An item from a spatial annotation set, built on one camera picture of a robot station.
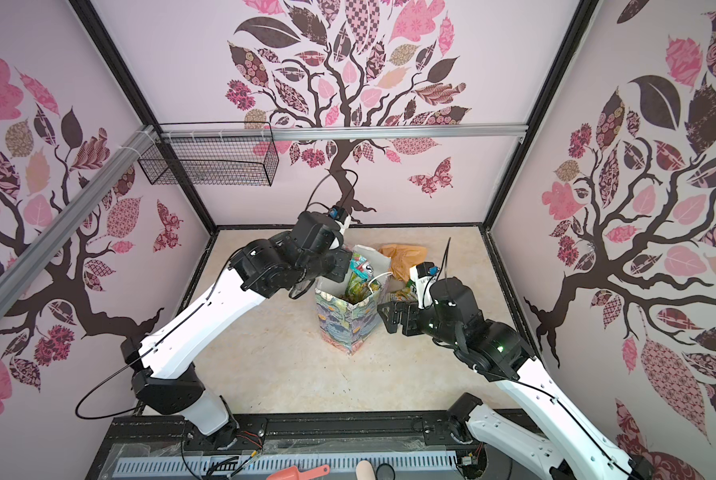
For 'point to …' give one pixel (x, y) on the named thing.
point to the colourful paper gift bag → (342, 323)
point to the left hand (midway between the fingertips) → (343, 260)
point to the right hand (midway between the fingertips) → (394, 304)
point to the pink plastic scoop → (293, 473)
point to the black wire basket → (214, 153)
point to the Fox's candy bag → (361, 267)
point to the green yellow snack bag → (406, 294)
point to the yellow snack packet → (357, 289)
